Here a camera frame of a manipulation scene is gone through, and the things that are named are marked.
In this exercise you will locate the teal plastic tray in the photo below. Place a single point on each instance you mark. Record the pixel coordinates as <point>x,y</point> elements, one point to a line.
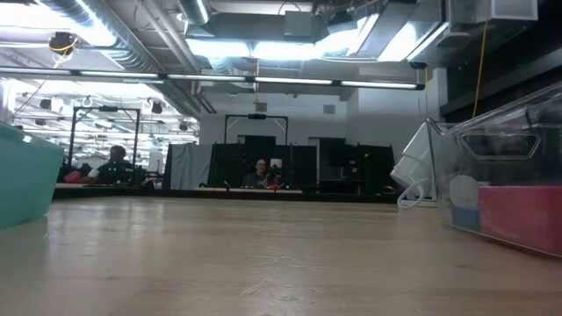
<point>26,175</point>

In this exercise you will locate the black partition wall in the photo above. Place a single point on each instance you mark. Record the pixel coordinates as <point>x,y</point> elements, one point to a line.
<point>351,162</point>

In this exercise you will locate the grey ceiling box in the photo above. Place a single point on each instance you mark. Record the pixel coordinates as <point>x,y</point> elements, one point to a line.
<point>298,24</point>

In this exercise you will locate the silver ceiling duct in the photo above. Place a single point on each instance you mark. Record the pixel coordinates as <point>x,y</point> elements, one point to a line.
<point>193,11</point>

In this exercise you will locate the clear plastic bin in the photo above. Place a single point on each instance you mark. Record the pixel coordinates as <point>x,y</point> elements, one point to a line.
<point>443,175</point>

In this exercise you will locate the grey curtain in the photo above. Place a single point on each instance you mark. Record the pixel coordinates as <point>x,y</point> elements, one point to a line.
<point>189,164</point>

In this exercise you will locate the black table frame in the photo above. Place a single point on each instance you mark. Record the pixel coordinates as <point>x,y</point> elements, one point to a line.
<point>131,193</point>

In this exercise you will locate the black rig frame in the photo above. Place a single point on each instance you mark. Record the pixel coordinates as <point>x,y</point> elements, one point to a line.
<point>107,108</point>
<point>257,116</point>

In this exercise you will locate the white security camera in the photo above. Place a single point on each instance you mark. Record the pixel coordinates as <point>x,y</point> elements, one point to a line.
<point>412,162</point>

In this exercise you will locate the long LED light bar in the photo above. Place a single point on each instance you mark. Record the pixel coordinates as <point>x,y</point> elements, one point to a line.
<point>290,81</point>

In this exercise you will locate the person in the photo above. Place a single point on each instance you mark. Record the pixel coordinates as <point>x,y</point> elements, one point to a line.
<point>259,175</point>
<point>115,167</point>

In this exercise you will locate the white ceiling unit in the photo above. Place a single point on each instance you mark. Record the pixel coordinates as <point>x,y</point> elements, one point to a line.
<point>492,9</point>

